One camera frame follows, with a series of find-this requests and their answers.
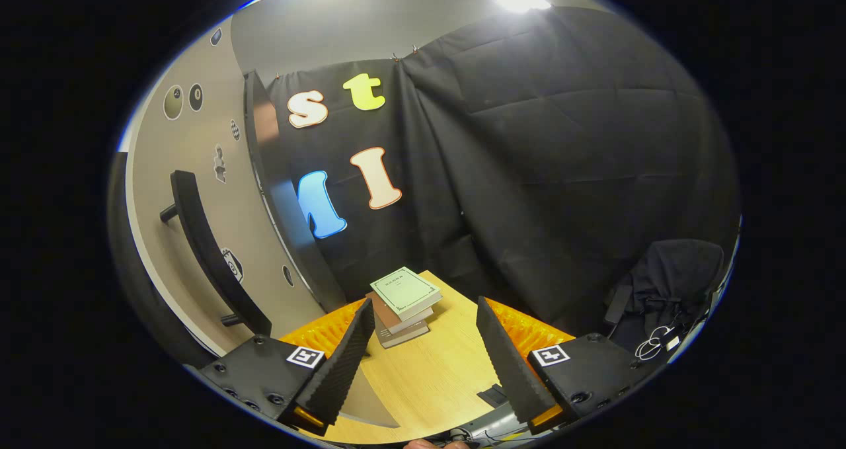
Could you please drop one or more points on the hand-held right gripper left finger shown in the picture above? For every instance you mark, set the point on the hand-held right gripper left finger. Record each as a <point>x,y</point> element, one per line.
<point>344,376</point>

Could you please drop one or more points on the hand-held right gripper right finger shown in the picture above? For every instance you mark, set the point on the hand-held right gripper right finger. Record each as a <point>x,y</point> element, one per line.
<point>505,369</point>

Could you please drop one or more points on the grey cabinet door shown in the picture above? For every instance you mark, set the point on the grey cabinet door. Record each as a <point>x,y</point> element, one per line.
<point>264,264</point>

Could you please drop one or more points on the black table clamp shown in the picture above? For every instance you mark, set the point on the black table clamp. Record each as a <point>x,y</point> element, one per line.
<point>492,394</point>

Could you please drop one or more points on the brown book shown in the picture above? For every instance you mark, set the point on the brown book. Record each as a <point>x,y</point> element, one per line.
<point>380,310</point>
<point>406,336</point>

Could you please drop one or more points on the pale green book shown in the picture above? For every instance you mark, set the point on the pale green book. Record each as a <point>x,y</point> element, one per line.
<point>404,290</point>

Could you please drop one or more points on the dark cloth bundle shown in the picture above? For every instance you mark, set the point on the dark cloth bundle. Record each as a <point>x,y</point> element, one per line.
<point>667,277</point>

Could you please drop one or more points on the black backdrop cloth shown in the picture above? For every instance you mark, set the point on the black backdrop cloth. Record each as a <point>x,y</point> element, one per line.
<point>562,171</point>

